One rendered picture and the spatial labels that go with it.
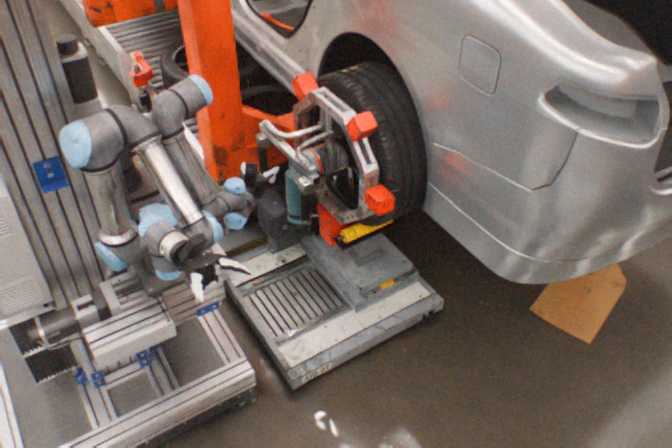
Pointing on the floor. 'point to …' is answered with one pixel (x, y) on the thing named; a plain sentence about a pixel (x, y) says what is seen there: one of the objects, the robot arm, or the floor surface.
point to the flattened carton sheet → (581, 302)
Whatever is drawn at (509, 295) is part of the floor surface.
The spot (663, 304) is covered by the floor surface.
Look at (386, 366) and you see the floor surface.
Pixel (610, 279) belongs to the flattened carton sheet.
